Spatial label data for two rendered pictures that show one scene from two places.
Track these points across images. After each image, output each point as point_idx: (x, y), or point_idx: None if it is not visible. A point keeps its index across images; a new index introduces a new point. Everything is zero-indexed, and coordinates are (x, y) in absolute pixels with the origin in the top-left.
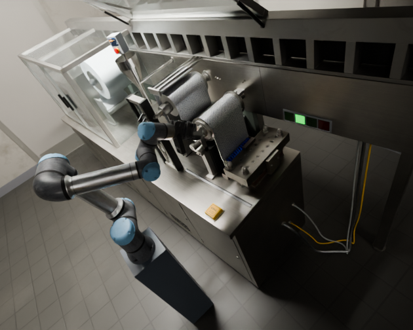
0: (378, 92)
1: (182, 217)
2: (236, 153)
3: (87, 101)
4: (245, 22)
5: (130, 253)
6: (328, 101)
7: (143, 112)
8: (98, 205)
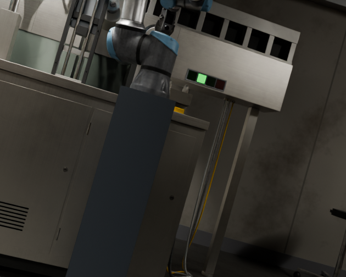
0: (259, 61)
1: (48, 172)
2: None
3: None
4: None
5: (166, 73)
6: (228, 64)
7: None
8: (145, 0)
